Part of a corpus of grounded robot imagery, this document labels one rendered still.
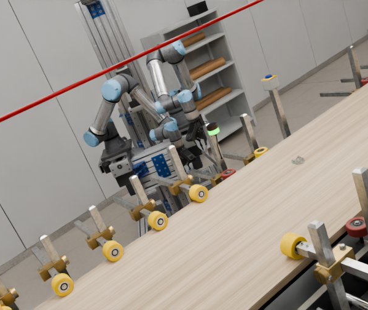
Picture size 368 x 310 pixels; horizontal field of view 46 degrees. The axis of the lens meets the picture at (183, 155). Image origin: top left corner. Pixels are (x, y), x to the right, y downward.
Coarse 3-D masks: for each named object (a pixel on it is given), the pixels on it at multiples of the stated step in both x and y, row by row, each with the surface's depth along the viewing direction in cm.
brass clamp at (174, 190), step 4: (188, 176) 229; (180, 180) 228; (184, 180) 226; (188, 180) 227; (192, 180) 228; (176, 184) 225; (180, 184) 225; (188, 184) 228; (172, 188) 223; (176, 188) 224; (172, 192) 226; (176, 192) 224; (180, 192) 225
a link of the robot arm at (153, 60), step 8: (152, 56) 259; (152, 64) 258; (160, 64) 260; (152, 72) 256; (160, 72) 255; (152, 80) 254; (160, 80) 251; (160, 88) 248; (160, 96) 245; (168, 96) 246; (160, 104) 242; (168, 104) 242; (160, 112) 244
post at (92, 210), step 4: (88, 208) 203; (92, 208) 202; (88, 212) 205; (92, 212) 202; (96, 212) 203; (92, 216) 202; (96, 216) 203; (100, 216) 204; (96, 220) 204; (100, 220) 204; (96, 224) 204; (100, 224) 205; (100, 228) 205; (104, 228) 206
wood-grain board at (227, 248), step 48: (288, 144) 236; (336, 144) 214; (240, 192) 206; (288, 192) 189; (336, 192) 175; (144, 240) 197; (192, 240) 182; (240, 240) 169; (96, 288) 176; (144, 288) 163; (192, 288) 153; (240, 288) 143
